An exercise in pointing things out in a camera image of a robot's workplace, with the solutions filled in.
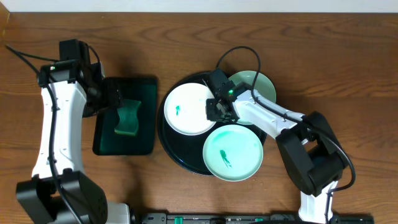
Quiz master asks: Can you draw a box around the mint green plate front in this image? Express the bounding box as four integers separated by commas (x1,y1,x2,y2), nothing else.
203,124,264,182

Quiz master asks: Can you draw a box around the black rectangular tray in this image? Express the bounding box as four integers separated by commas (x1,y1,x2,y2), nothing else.
93,77,157,156

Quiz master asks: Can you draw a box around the white plate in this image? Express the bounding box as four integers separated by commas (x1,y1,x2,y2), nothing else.
164,83,216,136

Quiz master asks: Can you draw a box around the mint green plate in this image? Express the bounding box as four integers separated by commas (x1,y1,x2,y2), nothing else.
228,70,277,126
203,124,264,182

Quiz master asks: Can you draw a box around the black round tray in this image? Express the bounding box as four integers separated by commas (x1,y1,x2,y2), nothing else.
157,71,267,176

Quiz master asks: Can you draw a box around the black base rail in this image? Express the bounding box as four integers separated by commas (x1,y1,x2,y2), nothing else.
141,212,376,224

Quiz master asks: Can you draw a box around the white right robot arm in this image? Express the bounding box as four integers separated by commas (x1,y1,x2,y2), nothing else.
206,82,353,223

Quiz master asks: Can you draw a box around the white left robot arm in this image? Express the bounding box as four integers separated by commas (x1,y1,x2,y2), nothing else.
16,59,131,223

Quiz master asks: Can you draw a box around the green scouring sponge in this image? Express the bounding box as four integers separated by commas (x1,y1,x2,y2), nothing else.
114,99,141,136

